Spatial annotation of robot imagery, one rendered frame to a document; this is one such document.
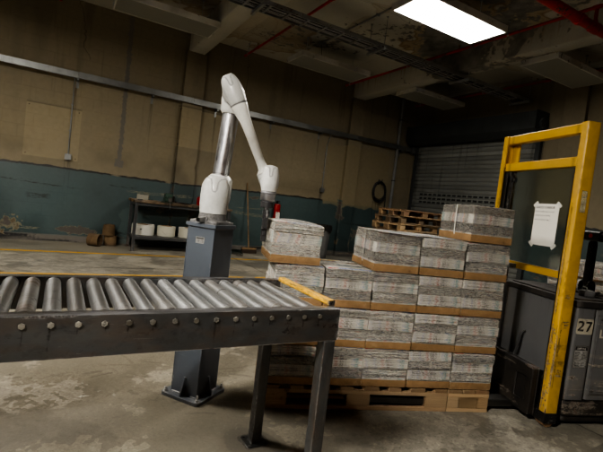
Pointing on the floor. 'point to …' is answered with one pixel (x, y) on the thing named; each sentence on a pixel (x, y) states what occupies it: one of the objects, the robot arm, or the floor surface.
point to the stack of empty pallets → (406, 221)
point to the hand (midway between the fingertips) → (263, 235)
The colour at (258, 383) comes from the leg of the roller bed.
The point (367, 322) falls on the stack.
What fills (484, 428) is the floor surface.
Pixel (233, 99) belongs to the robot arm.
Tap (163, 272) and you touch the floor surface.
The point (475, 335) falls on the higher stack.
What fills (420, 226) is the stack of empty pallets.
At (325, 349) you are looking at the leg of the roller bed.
